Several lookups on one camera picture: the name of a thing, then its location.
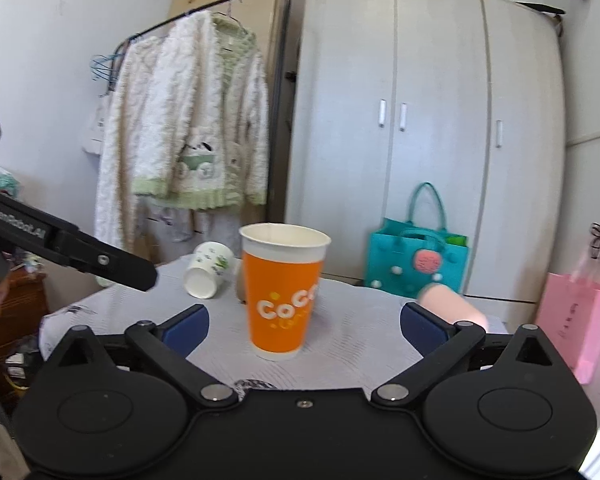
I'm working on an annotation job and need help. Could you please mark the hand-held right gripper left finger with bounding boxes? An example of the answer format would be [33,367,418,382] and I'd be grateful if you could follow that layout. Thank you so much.
[45,304,239,407]

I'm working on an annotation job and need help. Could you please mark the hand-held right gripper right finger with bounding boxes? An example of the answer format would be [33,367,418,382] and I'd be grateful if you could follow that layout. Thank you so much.
[371,303,571,407]

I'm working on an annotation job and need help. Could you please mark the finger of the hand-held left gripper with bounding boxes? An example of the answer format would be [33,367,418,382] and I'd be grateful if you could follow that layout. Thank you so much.
[52,217,159,292]

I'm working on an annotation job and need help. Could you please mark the white cup with green print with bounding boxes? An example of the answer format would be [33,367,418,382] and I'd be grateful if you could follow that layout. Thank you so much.
[183,241,236,300]

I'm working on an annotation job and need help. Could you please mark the pink cup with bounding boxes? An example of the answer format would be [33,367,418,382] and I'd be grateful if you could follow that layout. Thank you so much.
[416,282,488,333]

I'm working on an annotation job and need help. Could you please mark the orange paper cup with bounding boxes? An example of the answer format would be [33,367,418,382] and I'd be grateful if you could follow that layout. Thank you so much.
[238,222,332,361]

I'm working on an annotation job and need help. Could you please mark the green white tissue pack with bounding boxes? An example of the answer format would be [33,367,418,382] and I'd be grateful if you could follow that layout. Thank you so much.
[0,162,22,199]

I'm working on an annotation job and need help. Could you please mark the teal tote bag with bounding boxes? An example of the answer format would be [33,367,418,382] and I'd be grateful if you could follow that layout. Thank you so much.
[364,182,469,299]

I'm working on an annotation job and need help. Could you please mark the white textured tablecloth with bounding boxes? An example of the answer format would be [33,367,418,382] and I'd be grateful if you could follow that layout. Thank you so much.
[40,254,511,393]

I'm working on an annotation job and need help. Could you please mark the wooden dresser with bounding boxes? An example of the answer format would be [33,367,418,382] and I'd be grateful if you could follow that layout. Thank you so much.
[0,265,49,401]

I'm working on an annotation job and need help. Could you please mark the white hanging garment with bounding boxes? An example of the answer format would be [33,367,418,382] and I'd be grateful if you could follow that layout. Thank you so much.
[81,91,112,157]

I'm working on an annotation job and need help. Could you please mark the pink paper bag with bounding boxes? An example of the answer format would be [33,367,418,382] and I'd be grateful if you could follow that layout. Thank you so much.
[534,247,600,386]

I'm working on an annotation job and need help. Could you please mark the blue clothes hangers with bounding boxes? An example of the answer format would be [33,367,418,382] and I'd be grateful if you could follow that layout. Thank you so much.
[89,52,127,93]

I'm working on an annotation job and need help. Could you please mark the white fluffy jacket green trim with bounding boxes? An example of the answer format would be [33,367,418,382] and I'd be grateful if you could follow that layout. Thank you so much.
[96,10,272,261]

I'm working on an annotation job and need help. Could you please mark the black clothes rack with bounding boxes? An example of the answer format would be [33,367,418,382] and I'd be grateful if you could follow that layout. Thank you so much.
[112,0,298,266]

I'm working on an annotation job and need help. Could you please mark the white wardrobe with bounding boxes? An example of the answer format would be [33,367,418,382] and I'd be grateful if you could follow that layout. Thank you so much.
[285,0,567,306]

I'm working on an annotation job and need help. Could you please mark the black item on wardrobe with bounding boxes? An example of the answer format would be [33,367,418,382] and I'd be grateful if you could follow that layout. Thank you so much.
[517,2,566,17]

